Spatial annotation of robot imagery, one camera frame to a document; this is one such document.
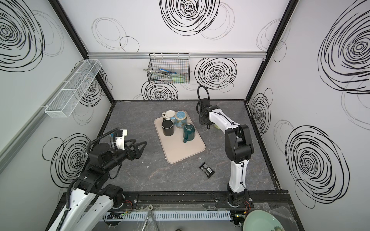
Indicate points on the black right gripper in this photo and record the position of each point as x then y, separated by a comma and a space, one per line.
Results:
203, 109

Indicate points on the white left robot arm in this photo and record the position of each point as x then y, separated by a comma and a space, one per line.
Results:
238, 145

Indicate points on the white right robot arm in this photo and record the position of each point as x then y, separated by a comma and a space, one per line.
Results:
88, 198

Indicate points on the black mug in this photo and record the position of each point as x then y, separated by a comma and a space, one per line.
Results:
167, 127

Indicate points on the cream white mug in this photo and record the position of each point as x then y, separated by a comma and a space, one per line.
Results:
170, 115

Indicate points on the blue butterfly mug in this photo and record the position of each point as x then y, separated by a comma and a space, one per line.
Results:
181, 119

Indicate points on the dark green mug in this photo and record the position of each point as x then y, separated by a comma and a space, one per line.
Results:
189, 132

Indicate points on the beige plastic tray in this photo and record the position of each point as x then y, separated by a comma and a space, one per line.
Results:
174, 148

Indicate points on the black snack packet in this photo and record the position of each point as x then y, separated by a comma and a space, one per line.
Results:
207, 170

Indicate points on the light green plate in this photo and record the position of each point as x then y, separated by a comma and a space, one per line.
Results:
259, 220

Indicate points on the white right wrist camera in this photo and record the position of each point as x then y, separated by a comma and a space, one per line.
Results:
118, 139

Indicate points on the utensils in wire basket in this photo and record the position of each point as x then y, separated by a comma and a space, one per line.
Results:
165, 75

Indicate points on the white wire shelf basket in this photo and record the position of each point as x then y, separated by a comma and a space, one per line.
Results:
80, 88

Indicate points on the black wire basket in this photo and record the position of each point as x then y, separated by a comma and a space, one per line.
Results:
174, 62

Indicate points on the white slotted cable duct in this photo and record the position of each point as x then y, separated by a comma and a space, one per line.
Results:
169, 216

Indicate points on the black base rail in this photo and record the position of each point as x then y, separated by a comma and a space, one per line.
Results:
213, 199

